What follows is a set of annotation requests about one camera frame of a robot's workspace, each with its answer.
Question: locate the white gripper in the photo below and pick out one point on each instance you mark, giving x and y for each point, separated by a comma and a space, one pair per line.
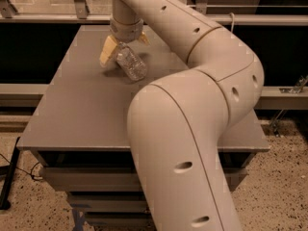
126, 32

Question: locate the clear plastic water bottle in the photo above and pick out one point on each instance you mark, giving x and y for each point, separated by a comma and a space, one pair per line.
130, 62

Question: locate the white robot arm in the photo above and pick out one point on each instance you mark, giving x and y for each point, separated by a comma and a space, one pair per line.
174, 123

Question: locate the grey drawer cabinet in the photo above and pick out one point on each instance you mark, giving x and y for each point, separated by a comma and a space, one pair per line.
81, 121

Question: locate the top grey drawer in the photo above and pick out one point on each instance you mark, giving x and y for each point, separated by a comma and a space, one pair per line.
91, 179

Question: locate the grey drawer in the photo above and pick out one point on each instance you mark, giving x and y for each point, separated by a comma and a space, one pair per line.
91, 179
108, 203
120, 220

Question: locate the middle grey drawer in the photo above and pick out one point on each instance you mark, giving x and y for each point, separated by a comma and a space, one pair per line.
108, 203

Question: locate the black stand leg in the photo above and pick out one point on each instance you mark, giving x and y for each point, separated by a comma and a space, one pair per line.
4, 201

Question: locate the bottom grey drawer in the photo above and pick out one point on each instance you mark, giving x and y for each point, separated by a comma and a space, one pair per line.
120, 220

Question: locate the metal railing frame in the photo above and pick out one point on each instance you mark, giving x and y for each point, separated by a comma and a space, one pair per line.
252, 13

